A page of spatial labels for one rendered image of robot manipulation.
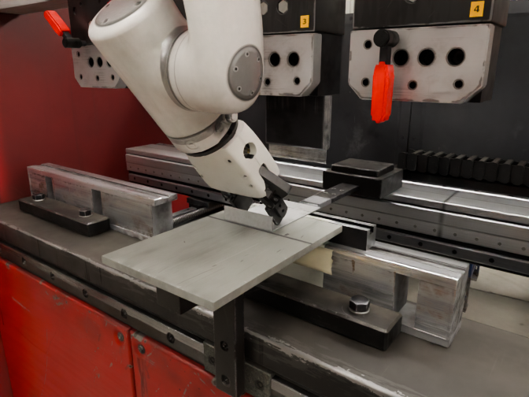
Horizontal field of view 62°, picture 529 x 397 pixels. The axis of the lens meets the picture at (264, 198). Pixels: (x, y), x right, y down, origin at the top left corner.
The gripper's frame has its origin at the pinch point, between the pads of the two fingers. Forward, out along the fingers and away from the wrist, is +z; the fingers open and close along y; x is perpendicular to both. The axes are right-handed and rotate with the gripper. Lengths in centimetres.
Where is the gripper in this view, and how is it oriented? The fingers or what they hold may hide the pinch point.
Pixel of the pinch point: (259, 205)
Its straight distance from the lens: 62.1
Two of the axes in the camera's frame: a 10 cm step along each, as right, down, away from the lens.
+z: 3.8, 5.9, 7.1
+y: -8.0, -1.7, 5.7
